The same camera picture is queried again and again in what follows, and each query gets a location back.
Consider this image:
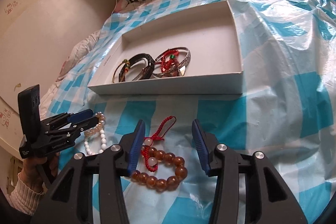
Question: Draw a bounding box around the red cord bracelet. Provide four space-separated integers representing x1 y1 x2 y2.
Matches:
156 49 185 77

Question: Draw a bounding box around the white shallow cardboard box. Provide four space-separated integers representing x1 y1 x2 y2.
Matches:
88 1 243 95

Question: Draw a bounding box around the white oval bead bracelet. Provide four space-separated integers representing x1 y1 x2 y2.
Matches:
83 122 108 156

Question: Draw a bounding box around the blue white checkered plastic sheet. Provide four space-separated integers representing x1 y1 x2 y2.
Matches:
41 0 335 223

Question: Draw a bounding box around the person left hand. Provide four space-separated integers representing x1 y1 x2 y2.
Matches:
18 153 60 193

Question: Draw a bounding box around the amber bead bracelet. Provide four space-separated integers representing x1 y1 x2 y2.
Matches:
130 146 189 193

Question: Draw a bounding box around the pink bead bracelet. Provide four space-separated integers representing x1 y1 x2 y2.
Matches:
84 112 106 138

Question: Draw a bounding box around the black braided leather bracelet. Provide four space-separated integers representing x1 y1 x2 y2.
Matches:
119 52 156 83

